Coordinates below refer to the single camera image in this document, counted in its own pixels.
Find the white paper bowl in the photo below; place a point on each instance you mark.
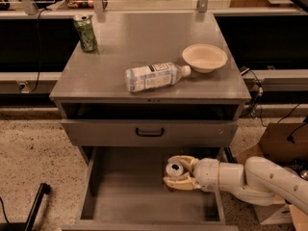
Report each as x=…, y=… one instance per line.
x=204, y=58

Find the black pole by cabinet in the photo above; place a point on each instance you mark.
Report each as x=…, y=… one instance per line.
x=229, y=156

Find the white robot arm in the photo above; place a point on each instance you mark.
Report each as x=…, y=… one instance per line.
x=232, y=179

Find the black metal leg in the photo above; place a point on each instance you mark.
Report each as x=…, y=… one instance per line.
x=43, y=189

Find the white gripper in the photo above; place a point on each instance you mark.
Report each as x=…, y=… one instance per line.
x=207, y=172

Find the open grey middle drawer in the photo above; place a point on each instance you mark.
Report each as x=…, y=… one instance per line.
x=125, y=192

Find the clear plastic water bottle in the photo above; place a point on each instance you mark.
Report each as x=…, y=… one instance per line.
x=155, y=76

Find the orange soda can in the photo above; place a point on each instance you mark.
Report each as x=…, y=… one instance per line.
x=174, y=170

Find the green soda can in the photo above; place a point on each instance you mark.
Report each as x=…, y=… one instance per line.
x=84, y=28

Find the brown cardboard box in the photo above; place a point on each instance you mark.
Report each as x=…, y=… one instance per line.
x=282, y=145

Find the closed grey top drawer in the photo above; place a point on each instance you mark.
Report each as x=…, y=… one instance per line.
x=178, y=133

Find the black drawer handle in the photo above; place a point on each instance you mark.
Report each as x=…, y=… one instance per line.
x=148, y=133

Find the grey metal drawer cabinet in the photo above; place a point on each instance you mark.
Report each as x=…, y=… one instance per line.
x=92, y=85

